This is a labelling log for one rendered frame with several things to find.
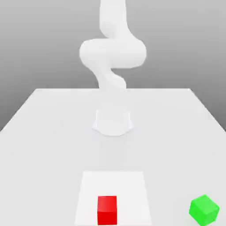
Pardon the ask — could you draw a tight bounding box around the small red cube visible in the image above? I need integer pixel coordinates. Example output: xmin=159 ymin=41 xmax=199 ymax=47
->
xmin=97 ymin=195 xmax=118 ymax=226

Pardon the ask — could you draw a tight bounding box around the small green cube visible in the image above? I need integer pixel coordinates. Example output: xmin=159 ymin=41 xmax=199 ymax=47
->
xmin=188 ymin=194 xmax=220 ymax=226

